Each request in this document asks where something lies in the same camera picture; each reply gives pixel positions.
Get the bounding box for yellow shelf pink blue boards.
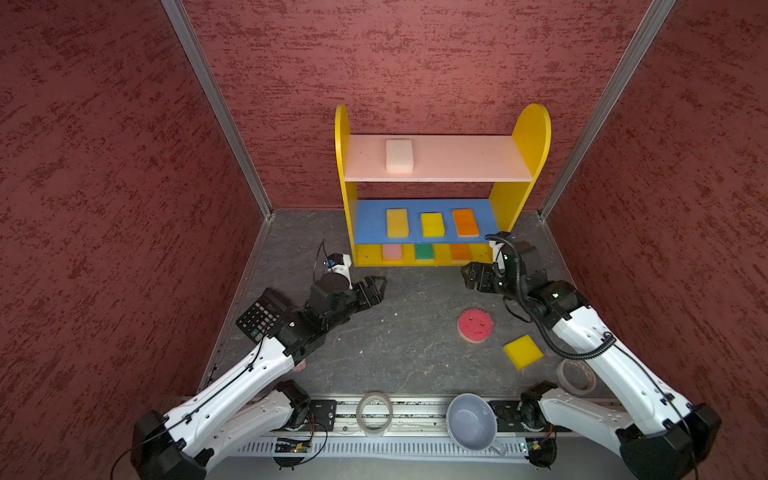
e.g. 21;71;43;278
334;104;552;267

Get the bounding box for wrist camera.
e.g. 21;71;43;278
324;253;352;280
489;240;506;269

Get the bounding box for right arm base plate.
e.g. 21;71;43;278
489;400;570;437

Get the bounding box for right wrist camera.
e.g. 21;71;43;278
489;240;506;269

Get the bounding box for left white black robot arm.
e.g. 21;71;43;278
130;271;387;479

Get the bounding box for black calculator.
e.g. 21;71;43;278
235;288;293;344

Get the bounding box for clear tape roll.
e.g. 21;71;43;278
355;392;394;437

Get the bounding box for lavender mug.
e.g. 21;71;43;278
446;393;507;456

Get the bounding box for long yellow sponge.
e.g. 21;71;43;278
386;209;410;239

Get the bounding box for beige white sponge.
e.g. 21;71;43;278
385;139;415;174

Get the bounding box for small yellow square sponge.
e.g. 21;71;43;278
420;212;446;238

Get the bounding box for aluminium front rail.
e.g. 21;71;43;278
170;395;658;436

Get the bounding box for round pink smiley sponge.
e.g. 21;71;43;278
457;309;495;344

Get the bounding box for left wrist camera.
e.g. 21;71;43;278
324;253;352;280

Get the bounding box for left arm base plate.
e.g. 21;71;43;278
281;399;338;432

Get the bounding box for beige masking tape roll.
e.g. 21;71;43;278
556;359;597;396

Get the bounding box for orange sponge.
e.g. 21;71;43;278
452;209;480;238
450;244;473;264

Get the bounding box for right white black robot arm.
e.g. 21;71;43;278
461;232;722;479

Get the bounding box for green sponge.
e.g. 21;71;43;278
414;244;435;262

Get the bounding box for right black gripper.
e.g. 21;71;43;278
461;261;526;302

